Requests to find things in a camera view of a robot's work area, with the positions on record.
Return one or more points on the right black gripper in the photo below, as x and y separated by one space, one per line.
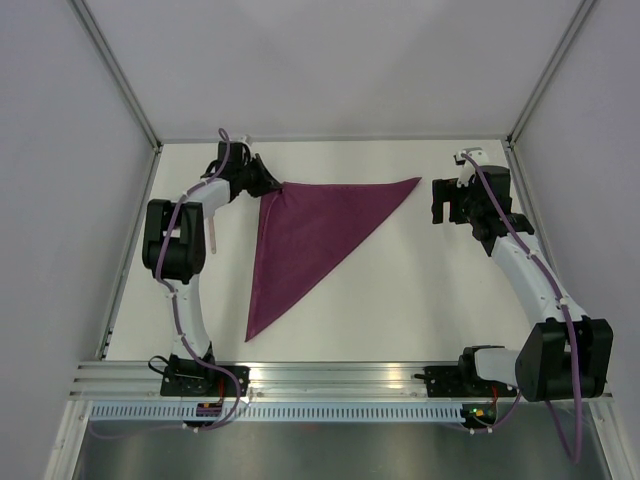
446 191

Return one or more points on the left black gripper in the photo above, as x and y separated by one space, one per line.
267 183

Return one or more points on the purple cloth napkin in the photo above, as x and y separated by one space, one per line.
304 232

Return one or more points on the pink plastic knife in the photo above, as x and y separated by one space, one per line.
212 234

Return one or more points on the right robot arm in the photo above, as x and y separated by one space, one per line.
567 353

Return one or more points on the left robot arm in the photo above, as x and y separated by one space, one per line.
174 250

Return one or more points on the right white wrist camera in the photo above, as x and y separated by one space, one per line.
468 159

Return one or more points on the left aluminium frame post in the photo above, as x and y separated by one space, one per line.
100 43

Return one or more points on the aluminium frame post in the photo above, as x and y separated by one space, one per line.
560 53
100 43

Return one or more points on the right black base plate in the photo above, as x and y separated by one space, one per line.
448 381

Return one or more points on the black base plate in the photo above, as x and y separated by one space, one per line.
448 381
197 381

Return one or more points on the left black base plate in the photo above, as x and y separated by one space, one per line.
197 381

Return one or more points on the right aluminium frame post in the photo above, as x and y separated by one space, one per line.
560 53

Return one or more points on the aluminium mounting rail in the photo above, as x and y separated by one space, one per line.
269 381

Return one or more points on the slotted white cable duct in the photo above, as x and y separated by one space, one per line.
307 412

